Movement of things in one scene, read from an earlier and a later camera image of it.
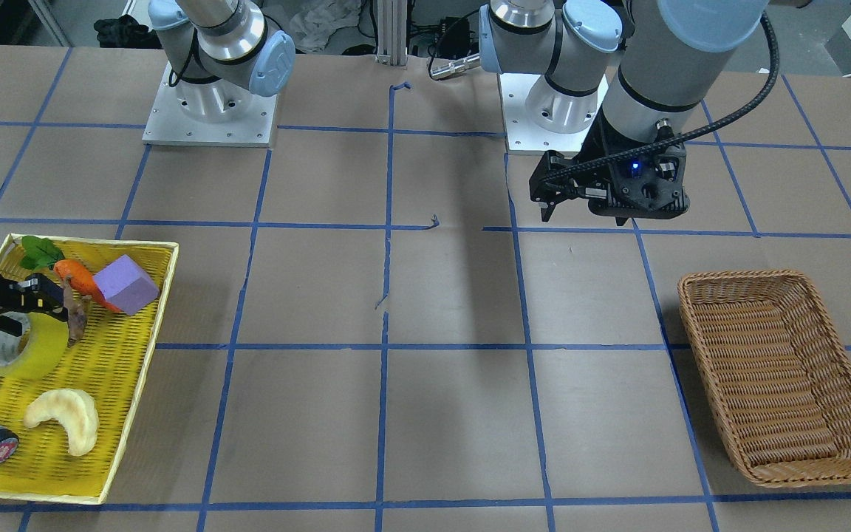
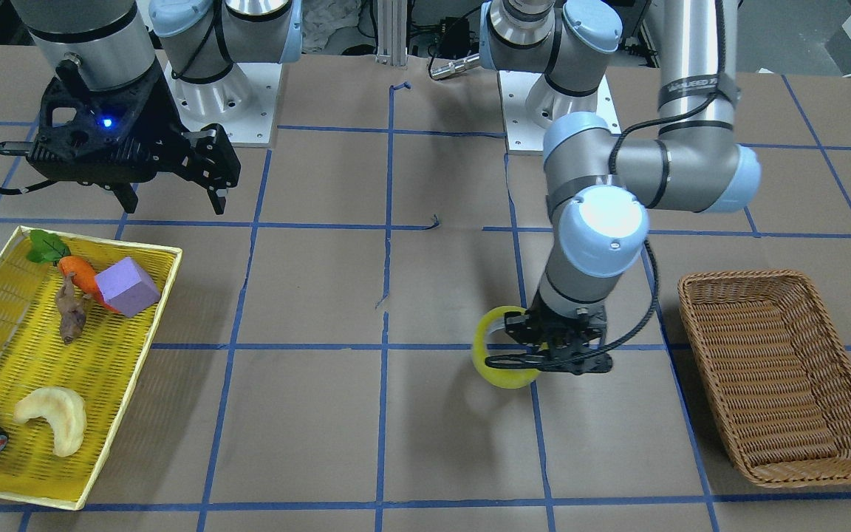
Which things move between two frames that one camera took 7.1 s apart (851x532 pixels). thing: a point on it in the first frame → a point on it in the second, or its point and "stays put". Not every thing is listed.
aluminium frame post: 391,22 stays put
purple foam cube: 126,286 stays put
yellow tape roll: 46,344 → 507,378
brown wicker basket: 786,394 stays put
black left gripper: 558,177 → 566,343
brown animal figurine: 75,306 stays put
